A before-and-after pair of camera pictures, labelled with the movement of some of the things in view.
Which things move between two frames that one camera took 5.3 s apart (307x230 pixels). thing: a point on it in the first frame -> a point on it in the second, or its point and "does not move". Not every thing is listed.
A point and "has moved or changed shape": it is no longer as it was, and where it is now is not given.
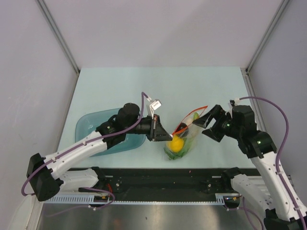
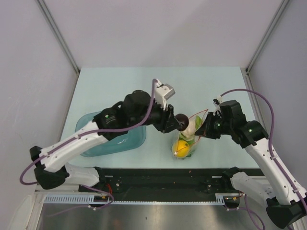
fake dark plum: (184, 133) -> (183, 120)
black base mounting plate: (171, 180) does not move
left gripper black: (157, 132) -> (167, 122)
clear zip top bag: (184, 134) has moved or changed shape
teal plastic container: (87, 122) does not move
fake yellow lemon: (177, 143) -> (181, 148)
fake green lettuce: (187, 143) has moved or changed shape
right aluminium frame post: (266, 35) does not move
